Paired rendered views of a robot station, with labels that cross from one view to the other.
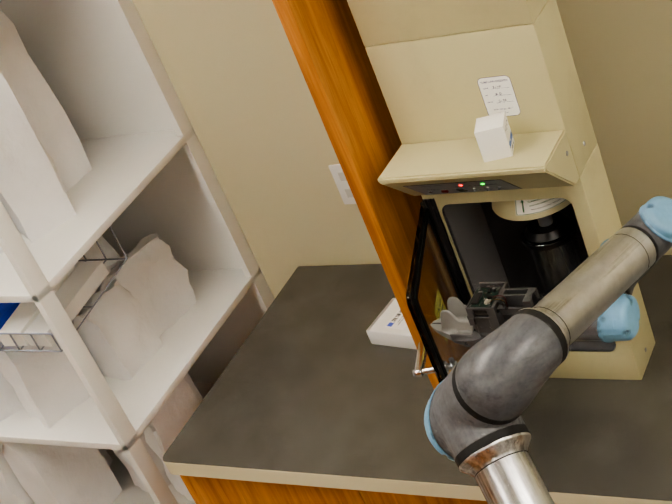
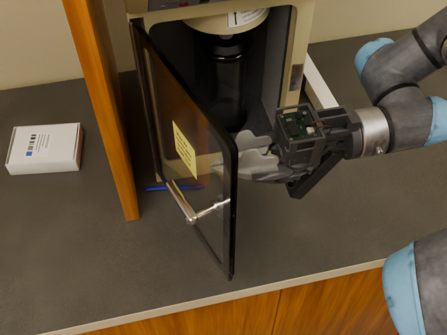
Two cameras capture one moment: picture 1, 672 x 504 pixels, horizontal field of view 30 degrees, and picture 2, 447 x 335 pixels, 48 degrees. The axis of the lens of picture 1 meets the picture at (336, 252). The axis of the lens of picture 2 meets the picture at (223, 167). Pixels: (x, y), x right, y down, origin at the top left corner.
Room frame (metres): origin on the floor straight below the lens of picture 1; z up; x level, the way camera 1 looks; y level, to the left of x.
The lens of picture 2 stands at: (1.52, 0.25, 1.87)
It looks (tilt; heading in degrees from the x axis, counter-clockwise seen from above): 52 degrees down; 308
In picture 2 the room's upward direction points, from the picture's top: straight up
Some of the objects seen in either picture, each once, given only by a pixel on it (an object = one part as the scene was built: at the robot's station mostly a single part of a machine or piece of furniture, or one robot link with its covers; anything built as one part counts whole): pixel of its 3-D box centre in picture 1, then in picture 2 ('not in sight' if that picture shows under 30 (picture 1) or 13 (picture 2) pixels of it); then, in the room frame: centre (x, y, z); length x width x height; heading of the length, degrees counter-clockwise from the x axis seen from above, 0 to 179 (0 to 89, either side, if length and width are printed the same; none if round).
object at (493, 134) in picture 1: (494, 137); not in sight; (1.88, -0.32, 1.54); 0.05 x 0.05 x 0.06; 67
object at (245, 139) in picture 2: (455, 311); (243, 145); (1.79, -0.15, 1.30); 0.09 x 0.03 x 0.06; 52
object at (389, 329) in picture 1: (410, 323); (46, 148); (2.32, -0.09, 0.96); 0.16 x 0.12 x 0.04; 43
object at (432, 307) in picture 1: (449, 334); (186, 164); (1.90, -0.13, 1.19); 0.30 x 0.01 x 0.40; 159
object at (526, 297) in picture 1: (508, 314); (314, 139); (1.72, -0.22, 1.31); 0.12 x 0.08 x 0.09; 52
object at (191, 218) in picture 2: (429, 358); (191, 198); (1.84, -0.08, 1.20); 0.10 x 0.05 x 0.03; 159
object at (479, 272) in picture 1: (548, 239); (211, 51); (2.06, -0.39, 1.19); 0.26 x 0.24 x 0.35; 52
